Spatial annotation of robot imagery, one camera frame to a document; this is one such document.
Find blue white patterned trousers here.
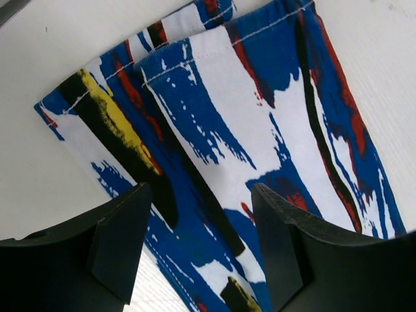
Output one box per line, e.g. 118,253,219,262
35,1,406,311

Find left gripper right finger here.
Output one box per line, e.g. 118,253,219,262
252,183,415,311

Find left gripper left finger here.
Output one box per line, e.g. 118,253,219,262
1,183,152,311

